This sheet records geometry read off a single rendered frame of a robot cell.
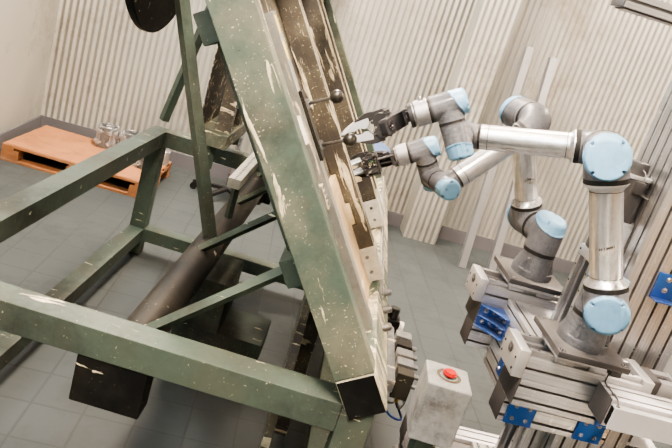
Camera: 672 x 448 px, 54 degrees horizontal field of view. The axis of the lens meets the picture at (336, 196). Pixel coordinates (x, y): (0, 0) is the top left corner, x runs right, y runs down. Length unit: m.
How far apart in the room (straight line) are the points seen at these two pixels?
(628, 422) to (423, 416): 0.60
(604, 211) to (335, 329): 0.76
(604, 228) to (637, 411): 0.56
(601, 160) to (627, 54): 4.51
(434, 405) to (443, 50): 4.31
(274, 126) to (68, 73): 4.62
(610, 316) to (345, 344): 0.70
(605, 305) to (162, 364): 1.18
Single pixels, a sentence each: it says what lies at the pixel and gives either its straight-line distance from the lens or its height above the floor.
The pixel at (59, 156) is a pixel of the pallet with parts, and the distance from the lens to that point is 5.22.
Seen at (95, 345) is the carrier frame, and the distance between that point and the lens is 1.91.
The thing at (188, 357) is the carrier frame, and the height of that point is 0.79.
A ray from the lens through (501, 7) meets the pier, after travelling 5.63.
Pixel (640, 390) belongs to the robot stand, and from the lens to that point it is 2.23.
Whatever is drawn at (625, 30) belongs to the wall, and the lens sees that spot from 6.26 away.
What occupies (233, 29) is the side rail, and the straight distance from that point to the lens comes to 1.57.
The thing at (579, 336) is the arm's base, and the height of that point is 1.07.
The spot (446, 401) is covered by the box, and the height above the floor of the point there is 0.89.
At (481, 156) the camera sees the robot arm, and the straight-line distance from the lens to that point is 2.26.
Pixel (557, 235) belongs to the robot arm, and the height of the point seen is 1.22.
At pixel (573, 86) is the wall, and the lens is 6.15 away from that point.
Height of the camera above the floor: 1.78
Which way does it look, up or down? 16 degrees down
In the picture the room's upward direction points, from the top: 17 degrees clockwise
